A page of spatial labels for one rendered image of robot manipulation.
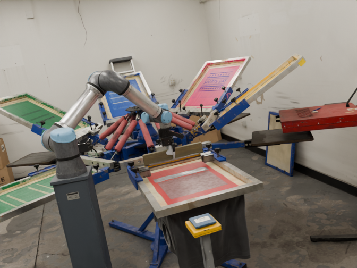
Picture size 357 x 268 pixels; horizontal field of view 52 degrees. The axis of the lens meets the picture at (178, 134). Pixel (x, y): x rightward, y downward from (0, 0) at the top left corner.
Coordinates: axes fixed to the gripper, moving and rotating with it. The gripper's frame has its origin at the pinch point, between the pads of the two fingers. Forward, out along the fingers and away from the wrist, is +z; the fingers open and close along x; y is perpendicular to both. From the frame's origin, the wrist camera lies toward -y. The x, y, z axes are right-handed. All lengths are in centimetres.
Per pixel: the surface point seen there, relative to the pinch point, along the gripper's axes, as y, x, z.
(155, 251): 16, -52, 93
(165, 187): 15.1, 28.2, 9.7
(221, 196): -5, 65, 8
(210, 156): -22.7, 7.2, 4.2
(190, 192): 4.9, 45.1, 9.7
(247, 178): -25, 54, 6
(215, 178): -14.9, 33.7, 9.8
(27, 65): 110, -408, -82
